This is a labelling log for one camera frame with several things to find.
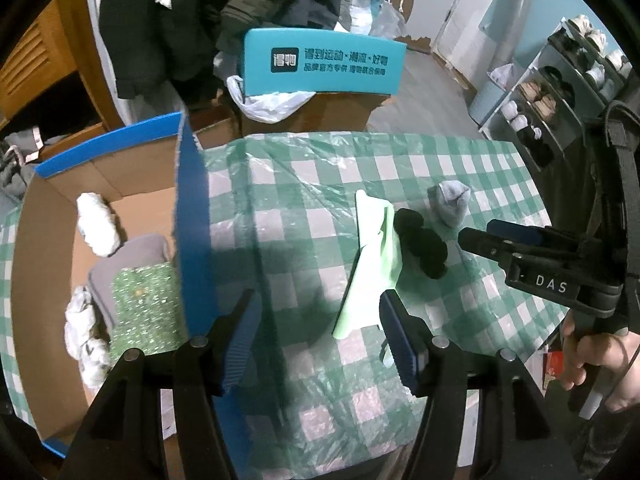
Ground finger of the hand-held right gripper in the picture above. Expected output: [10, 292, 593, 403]
[486, 219, 546, 247]
[458, 226, 517, 264]

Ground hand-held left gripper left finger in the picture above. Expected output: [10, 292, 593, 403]
[60, 287, 264, 480]

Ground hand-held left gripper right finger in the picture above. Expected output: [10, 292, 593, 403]
[378, 290, 571, 480]

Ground light grey sock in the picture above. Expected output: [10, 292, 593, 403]
[429, 182, 472, 232]

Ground black sock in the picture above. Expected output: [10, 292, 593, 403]
[392, 208, 449, 281]

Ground light green cloth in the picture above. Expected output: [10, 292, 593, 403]
[331, 190, 404, 341]

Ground green sparkly cloth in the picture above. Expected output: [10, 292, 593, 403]
[109, 262, 184, 367]

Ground blue cardboard box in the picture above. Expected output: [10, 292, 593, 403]
[10, 111, 253, 480]

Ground grey cloth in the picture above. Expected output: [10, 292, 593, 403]
[89, 235, 177, 332]

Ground white patterned sock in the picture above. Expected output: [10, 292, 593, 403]
[64, 286, 112, 388]

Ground person's right hand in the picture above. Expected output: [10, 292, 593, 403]
[560, 307, 640, 414]

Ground grey shoe rack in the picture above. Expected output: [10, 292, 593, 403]
[479, 16, 632, 172]

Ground light blue bin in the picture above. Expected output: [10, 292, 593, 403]
[469, 64, 519, 127]

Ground group of assorted shoes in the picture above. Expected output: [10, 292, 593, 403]
[499, 14, 632, 167]

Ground green checked plastic tablecloth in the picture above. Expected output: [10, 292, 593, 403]
[0, 132, 573, 466]

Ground brown cardboard box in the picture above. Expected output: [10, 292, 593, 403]
[192, 90, 397, 147]

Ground white door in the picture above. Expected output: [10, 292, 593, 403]
[434, 0, 517, 72]

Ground white plastic bag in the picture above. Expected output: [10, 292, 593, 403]
[226, 74, 317, 124]

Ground teal printed box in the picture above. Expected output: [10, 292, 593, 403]
[242, 27, 407, 96]

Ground clear plastic bag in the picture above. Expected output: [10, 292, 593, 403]
[349, 0, 407, 42]

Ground pile of grey clothes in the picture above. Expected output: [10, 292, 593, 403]
[0, 127, 45, 202]

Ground black jacket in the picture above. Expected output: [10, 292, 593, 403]
[99, 0, 242, 107]

